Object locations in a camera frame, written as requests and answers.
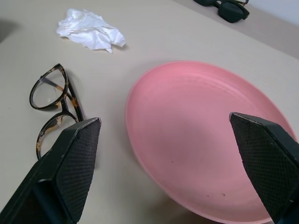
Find pink round plate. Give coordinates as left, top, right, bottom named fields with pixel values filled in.
left=125, top=61, right=297, bottom=223

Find crumpled white tissue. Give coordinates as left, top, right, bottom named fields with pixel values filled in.
left=56, top=8, right=126, bottom=54

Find black sunglasses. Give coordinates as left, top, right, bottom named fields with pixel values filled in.
left=193, top=0, right=250, bottom=23

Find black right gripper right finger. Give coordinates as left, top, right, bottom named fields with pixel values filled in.
left=229, top=112, right=299, bottom=224

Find tortoiseshell eyeglasses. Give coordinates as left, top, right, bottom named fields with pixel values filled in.
left=29, top=63, right=85, bottom=160

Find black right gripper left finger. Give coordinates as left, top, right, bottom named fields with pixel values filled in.
left=0, top=117, right=102, bottom=224

